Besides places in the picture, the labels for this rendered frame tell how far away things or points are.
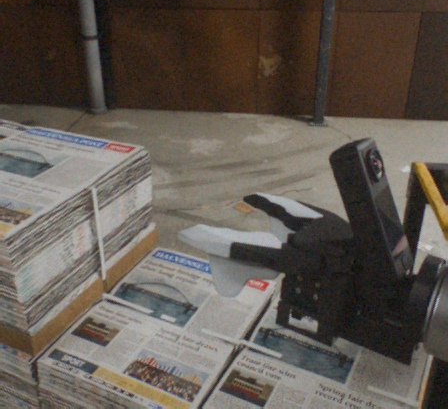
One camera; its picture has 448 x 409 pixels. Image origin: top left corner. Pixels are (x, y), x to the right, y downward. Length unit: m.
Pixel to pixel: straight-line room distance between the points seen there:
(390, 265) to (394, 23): 3.90
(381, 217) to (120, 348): 0.63
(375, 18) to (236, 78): 1.11
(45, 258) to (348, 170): 0.61
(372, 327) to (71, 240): 0.61
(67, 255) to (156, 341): 0.21
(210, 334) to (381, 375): 0.29
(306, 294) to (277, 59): 3.87
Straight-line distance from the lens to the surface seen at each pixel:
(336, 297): 0.45
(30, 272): 0.90
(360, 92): 4.39
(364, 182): 0.42
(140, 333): 0.99
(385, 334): 0.47
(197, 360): 0.94
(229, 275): 0.47
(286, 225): 0.51
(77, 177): 0.99
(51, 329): 0.98
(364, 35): 4.29
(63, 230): 0.94
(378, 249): 0.43
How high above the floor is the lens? 1.49
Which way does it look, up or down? 28 degrees down
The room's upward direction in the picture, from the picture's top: straight up
